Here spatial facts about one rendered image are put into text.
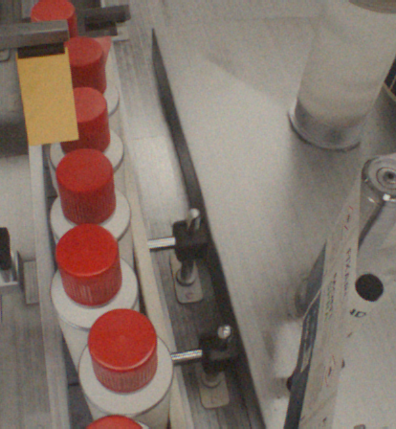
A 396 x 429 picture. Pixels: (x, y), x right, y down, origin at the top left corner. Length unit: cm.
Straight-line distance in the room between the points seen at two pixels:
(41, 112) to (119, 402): 17
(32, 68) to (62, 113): 3
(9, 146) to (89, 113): 35
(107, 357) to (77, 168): 11
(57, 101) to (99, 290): 12
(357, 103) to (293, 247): 16
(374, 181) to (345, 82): 22
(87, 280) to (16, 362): 27
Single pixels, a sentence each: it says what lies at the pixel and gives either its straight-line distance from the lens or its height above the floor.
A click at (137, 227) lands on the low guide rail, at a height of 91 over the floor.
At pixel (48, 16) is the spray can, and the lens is 42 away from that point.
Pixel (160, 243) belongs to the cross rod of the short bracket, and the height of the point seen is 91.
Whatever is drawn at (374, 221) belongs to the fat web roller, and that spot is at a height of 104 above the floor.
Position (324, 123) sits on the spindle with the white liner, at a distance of 60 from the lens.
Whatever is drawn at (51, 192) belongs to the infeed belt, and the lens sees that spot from 57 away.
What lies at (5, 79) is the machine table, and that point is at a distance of 77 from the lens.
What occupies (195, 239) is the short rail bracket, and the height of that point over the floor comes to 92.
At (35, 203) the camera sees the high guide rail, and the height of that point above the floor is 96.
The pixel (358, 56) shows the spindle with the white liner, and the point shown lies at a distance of 54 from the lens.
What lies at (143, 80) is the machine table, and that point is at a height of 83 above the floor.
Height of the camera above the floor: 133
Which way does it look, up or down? 56 degrees down
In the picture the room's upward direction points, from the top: 8 degrees clockwise
